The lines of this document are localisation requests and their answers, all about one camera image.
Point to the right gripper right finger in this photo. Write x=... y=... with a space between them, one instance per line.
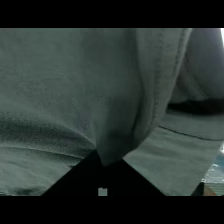
x=133 y=181

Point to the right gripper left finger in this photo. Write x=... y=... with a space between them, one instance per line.
x=80 y=181

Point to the grey garment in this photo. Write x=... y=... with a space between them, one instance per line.
x=83 y=93

